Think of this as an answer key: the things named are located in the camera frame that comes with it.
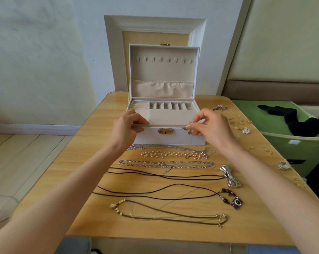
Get person's left hand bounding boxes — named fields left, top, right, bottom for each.
left=109, top=108, right=150, bottom=154

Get person's right hand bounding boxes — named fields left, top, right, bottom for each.
left=183, top=108, right=237, bottom=154

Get small earrings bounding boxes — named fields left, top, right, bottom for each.
left=212, top=104, right=308, bottom=186

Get thin silver chain necklace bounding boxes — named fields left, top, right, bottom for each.
left=127, top=144, right=216, bottom=158

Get silver cross pendant necklace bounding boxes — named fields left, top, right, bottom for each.
left=132, top=122, right=204, bottom=132

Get bow pendant cord necklace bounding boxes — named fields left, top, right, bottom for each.
left=106, top=164, right=243, bottom=189

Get silver link chain necklace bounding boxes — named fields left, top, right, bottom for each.
left=118, top=158, right=216, bottom=174

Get white jewelry box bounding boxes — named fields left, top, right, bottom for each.
left=127, top=44, right=207, bottom=146

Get brown cord bead necklace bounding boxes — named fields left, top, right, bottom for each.
left=109, top=198, right=229, bottom=230

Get square pendant cord necklace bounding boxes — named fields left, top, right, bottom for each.
left=92, top=183, right=244, bottom=211

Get person's right forearm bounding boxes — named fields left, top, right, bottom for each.
left=220, top=140, right=319, bottom=254

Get person's left forearm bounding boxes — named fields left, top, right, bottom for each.
left=0, top=140, right=123, bottom=254

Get black cloth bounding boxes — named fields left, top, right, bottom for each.
left=257, top=104, right=319, bottom=138

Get beige padded wall panel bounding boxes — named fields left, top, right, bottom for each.
left=222, top=0, right=319, bottom=104

